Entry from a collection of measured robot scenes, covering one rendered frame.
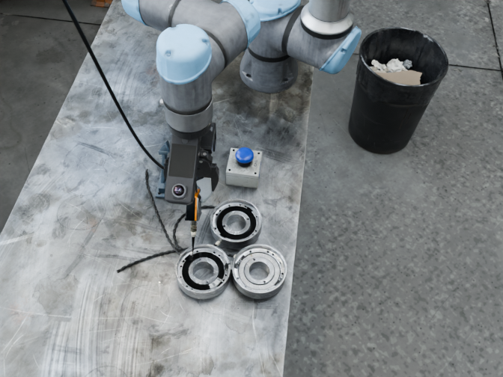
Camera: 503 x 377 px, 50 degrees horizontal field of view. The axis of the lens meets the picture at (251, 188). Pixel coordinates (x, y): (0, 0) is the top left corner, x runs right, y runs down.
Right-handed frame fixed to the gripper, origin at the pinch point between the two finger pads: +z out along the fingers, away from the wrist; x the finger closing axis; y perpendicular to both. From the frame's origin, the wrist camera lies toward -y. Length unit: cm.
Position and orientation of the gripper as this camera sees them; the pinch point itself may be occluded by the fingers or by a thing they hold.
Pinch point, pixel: (194, 200)
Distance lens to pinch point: 101.1
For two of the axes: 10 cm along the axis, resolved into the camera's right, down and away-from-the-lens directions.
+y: 0.8, -8.1, 5.9
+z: -0.3, 5.9, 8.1
